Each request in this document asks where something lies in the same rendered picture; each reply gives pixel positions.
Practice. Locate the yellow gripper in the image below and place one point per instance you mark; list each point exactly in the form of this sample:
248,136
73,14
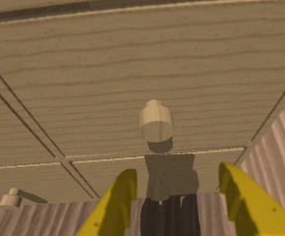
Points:
253,210

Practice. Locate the tan wooden chest of drawers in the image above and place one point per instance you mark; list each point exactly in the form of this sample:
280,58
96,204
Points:
67,161

